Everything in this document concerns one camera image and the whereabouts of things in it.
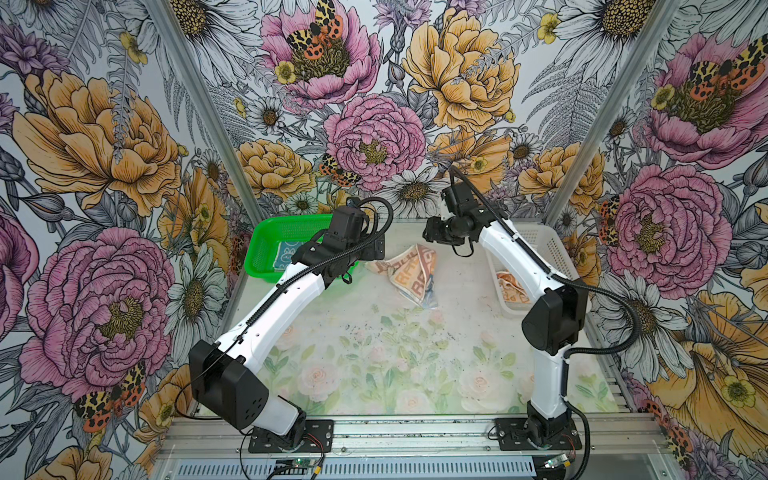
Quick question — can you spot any blue bunny pattern towel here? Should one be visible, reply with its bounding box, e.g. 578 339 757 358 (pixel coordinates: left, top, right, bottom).
273 241 304 272

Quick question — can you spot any striped rabbit text towel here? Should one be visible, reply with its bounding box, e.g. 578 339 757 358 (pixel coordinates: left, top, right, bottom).
366 244 438 309

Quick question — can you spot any green plastic basket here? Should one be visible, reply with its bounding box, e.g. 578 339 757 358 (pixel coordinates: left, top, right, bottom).
244 214 332 283

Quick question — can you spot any white plastic basket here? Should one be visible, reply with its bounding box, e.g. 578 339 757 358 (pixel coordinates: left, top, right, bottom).
479 220 579 322

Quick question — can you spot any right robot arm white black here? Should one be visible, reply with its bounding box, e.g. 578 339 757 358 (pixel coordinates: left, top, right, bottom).
423 183 587 448

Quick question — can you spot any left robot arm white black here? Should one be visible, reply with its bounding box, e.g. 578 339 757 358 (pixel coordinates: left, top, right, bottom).
188 197 394 450

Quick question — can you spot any orange pink patterned towel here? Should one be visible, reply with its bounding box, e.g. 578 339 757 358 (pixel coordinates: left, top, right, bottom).
496 271 530 304

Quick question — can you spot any small green circuit board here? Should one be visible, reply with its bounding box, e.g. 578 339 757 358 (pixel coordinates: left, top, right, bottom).
542 453 571 469

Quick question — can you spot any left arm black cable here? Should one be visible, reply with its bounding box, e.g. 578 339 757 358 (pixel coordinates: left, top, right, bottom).
173 196 395 421

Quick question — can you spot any left aluminium corner post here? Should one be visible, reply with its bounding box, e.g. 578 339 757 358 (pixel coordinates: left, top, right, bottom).
147 1 265 226

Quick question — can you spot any aluminium corner post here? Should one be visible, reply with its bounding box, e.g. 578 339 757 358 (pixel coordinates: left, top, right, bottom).
542 0 680 227
147 1 265 226

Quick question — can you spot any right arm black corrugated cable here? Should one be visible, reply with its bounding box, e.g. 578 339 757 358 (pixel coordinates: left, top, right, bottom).
448 164 642 480

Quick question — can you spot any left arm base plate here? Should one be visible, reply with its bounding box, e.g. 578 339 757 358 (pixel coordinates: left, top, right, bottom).
247 419 335 454

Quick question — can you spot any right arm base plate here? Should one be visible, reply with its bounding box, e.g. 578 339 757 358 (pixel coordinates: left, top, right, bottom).
493 417 582 453

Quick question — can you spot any aluminium front rail frame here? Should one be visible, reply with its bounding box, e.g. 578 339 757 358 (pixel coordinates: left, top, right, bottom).
151 413 684 479

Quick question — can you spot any right aluminium corner post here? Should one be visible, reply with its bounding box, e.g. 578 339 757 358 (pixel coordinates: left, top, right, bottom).
542 0 680 227

